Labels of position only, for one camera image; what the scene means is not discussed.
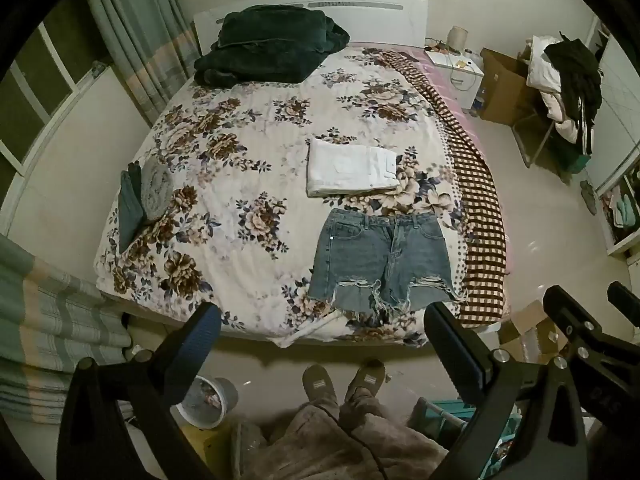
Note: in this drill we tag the grey folded cloth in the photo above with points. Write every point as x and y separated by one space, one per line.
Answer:
156 190

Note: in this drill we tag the white nightstand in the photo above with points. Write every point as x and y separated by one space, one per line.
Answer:
462 77

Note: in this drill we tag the black garment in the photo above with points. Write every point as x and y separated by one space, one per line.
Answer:
580 75

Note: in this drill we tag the metal frame chair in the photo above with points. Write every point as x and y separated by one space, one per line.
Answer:
537 135

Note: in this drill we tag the brown checkered blanket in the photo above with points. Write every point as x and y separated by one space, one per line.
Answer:
475 195

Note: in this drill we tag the grey worn slipper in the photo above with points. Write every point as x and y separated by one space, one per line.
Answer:
320 384
367 377

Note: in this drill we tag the dark green blanket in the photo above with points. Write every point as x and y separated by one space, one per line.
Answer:
265 45

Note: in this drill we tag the grey floor slipper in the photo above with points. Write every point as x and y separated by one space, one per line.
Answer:
588 199

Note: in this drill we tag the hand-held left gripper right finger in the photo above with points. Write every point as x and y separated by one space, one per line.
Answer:
459 351

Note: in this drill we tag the tall cardboard box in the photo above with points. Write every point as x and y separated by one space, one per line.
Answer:
502 90

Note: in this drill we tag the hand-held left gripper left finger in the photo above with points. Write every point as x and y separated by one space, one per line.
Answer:
201 331

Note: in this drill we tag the person's legs in fleece pants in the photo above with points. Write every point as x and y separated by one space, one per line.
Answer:
330 445

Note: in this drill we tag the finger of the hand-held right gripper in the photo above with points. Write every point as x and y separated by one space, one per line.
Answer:
567 310
625 296

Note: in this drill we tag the blue denim shorts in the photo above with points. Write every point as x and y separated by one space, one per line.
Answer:
385 255

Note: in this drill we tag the low cardboard box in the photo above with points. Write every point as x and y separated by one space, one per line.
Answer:
530 327

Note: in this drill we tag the white clothes pile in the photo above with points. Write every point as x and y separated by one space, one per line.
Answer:
542 72

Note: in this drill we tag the bed with floral sheet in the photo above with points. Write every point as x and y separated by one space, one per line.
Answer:
240 160

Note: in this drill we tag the grey trash bin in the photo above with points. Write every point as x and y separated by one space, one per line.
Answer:
207 402

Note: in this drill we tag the white wardrobe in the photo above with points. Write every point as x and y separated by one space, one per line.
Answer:
617 110

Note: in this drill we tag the yellow box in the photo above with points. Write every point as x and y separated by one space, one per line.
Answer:
207 452

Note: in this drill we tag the white folded pants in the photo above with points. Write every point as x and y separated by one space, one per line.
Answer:
350 167

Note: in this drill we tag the teal plastic basket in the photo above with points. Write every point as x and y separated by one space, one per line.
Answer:
445 417

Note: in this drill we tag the cream cylindrical lamp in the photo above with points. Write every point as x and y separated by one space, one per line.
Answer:
456 39

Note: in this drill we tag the white framed window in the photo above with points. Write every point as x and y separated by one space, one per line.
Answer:
40 95

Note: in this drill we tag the green striped curtain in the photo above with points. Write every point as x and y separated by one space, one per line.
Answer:
55 330
140 30

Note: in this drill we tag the dark green folded cloth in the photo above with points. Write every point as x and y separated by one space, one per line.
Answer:
131 210

